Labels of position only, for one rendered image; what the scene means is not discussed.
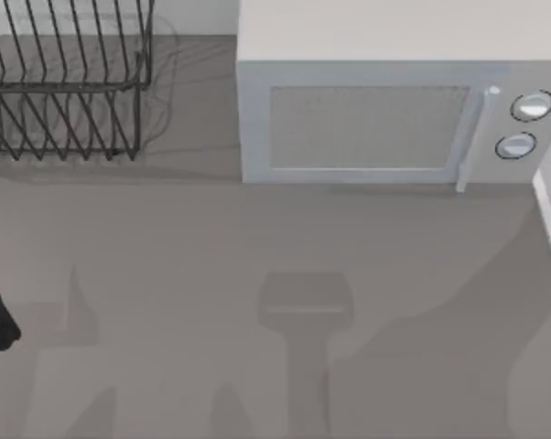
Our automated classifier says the pale microwave door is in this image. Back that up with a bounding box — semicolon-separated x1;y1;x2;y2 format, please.
237;60;510;185

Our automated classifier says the large microwave knob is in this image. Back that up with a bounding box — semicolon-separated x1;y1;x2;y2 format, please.
509;90;551;123

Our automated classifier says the pale microwave door handle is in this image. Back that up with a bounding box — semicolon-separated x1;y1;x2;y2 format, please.
455;84;502;194

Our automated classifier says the black wire dish rack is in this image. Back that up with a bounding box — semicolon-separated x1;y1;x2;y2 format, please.
0;0;157;162

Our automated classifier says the small microwave knob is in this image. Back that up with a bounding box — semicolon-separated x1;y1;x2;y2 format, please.
493;131;538;161

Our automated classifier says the pale microwave oven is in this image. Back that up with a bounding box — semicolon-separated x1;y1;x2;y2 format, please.
235;0;551;194

